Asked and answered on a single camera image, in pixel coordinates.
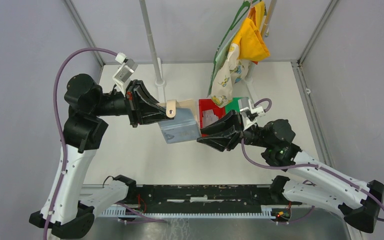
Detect white stand pole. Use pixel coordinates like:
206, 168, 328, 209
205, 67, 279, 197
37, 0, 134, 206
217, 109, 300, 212
139, 0, 166, 103

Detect right stand pole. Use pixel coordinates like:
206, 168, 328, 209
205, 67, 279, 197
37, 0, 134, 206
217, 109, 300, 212
243, 0, 278, 104

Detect green plastic bin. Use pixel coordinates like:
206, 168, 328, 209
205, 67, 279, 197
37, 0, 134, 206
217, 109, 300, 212
224, 97, 249, 114

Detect green clothes hanger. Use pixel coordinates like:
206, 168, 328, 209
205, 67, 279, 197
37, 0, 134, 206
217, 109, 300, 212
207, 0, 262, 96

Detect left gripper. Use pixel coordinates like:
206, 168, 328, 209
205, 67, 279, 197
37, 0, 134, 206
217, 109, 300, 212
92, 78, 175, 127

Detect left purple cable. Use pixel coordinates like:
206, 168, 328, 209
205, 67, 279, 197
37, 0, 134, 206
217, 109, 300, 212
42, 47, 127, 240

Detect purple cable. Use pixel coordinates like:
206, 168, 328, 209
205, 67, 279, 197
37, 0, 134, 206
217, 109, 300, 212
42, 47, 127, 240
240, 97, 384, 223

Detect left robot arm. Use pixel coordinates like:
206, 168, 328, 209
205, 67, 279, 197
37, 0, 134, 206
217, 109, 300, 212
29, 73, 168, 239

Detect yellow cloth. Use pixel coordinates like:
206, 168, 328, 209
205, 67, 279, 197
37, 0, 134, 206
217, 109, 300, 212
229, 1, 270, 63

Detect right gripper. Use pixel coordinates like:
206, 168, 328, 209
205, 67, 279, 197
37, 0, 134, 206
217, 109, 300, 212
197, 108, 272, 152

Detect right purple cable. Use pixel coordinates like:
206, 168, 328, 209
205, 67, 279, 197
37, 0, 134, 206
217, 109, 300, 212
240, 97, 384, 223

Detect red plastic bin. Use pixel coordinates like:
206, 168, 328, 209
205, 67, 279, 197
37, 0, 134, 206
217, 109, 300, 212
198, 99, 226, 129

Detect patterned white cloth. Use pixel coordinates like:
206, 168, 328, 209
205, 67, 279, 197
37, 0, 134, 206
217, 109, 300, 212
209, 42, 250, 108

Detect white cards in red bin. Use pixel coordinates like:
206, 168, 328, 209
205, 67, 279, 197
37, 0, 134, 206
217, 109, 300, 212
201, 109, 219, 128

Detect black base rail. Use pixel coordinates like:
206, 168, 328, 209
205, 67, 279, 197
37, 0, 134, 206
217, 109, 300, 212
122, 184, 289, 214

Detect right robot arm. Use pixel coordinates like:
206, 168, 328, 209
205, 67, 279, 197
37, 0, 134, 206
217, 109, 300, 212
197, 110, 384, 234

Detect tan leather card holder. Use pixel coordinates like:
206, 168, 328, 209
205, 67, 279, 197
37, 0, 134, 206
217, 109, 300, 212
158, 99, 201, 144

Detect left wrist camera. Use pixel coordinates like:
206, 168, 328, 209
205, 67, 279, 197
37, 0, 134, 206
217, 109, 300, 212
112, 58, 138, 95

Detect white cable duct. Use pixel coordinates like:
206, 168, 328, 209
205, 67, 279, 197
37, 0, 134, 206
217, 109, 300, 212
98, 206, 276, 220

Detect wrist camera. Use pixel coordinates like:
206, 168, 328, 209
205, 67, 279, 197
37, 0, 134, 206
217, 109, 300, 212
238, 97, 266, 131
112, 58, 138, 95

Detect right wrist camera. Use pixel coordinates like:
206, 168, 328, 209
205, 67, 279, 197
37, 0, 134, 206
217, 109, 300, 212
238, 97, 266, 131

